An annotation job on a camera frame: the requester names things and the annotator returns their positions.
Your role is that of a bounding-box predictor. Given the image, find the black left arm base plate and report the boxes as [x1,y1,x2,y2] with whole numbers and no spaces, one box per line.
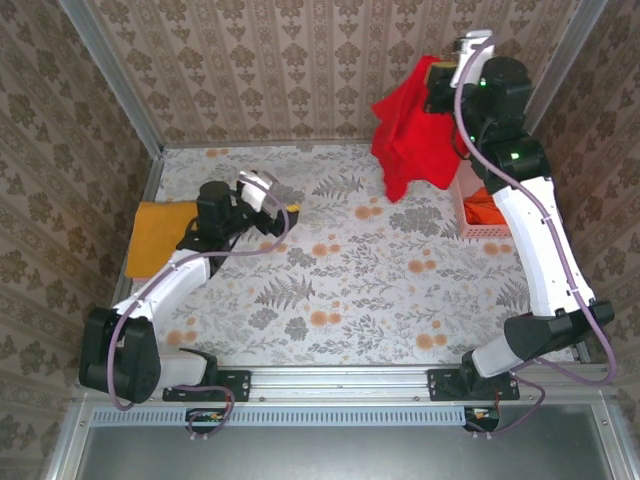
[162,368,251,403]

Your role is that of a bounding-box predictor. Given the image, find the red t-shirt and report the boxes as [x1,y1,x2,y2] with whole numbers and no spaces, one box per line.
[369,54,471,204]

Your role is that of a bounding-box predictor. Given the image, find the floral tablecloth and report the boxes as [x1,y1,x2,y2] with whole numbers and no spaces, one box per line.
[112,142,576,369]

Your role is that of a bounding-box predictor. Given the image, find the pink plastic basket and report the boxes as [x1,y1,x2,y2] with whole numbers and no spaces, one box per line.
[452,154,521,240]

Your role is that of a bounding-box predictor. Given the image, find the aluminium frame post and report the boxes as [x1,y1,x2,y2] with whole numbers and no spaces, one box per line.
[524,0,610,136]
[56,0,166,160]

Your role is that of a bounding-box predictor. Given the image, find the yellow folded t-shirt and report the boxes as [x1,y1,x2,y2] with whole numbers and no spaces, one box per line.
[124,199,201,280]

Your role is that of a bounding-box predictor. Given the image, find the grey slotted cable duct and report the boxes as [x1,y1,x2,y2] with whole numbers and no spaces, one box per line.
[91,405,469,427]

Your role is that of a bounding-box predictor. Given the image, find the orange t-shirt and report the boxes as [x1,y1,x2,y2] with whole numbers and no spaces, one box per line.
[462,187,506,226]

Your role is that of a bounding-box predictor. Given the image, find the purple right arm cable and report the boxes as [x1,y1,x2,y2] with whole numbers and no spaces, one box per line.
[452,32,619,441]

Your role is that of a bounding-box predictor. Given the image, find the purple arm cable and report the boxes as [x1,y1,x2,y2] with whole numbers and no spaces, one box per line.
[452,32,619,441]
[106,178,292,441]

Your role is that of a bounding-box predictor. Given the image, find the grey metal panel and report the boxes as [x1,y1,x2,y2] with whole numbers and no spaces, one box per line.
[44,399,640,480]

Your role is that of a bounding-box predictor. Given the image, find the aluminium mounting rail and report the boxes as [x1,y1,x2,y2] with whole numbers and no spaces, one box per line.
[72,363,619,405]

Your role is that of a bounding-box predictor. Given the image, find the black electronics box with wires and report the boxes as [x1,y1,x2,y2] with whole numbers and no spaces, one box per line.
[463,405,501,432]
[185,407,234,435]

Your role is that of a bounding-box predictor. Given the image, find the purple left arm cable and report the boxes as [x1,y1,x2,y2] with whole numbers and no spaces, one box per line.
[106,178,292,441]

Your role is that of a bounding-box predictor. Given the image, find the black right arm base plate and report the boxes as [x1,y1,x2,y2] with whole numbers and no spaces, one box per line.
[427,368,521,403]

